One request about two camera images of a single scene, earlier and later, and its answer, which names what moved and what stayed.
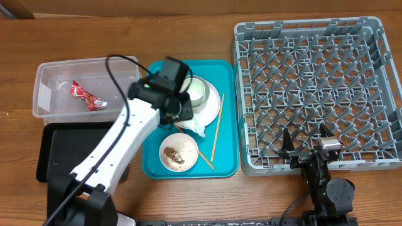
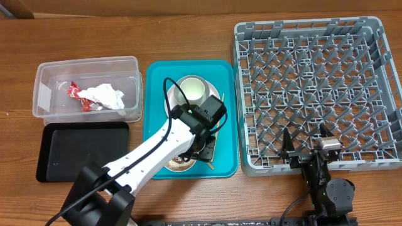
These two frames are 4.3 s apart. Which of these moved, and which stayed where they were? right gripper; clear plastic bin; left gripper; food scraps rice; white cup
Moved: left gripper
Stayed: white cup; food scraps rice; clear plastic bin; right gripper
